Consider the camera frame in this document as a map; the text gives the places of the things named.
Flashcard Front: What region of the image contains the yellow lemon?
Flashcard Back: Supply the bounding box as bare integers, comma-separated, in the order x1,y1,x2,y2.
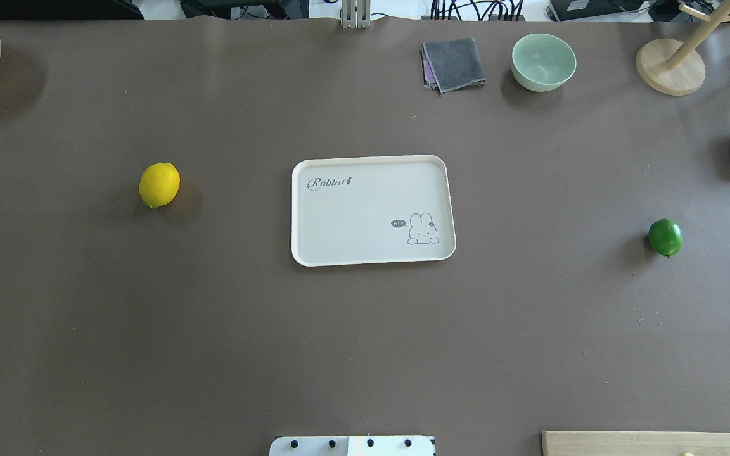
138,163,181,208

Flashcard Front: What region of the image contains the green lime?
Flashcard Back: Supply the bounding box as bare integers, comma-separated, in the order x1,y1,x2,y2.
647,218,684,258

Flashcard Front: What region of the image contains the beige rabbit tray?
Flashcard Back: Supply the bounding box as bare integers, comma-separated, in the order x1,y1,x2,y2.
291,154,457,267

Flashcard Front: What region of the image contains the grey folded cloth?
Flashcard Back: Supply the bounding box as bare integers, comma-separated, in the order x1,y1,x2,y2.
421,37,486,94

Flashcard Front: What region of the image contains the mint green bowl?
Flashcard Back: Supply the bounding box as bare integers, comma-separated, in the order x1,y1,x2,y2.
511,34,577,92

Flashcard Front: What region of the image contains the wooden cutting board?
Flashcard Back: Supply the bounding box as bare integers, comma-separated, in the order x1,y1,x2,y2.
541,430,730,455

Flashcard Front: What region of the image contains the wooden mug tree stand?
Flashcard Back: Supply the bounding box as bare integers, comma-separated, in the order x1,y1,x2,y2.
636,1,730,96

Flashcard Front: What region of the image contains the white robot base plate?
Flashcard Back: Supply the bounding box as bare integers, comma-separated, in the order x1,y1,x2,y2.
269,434,437,455

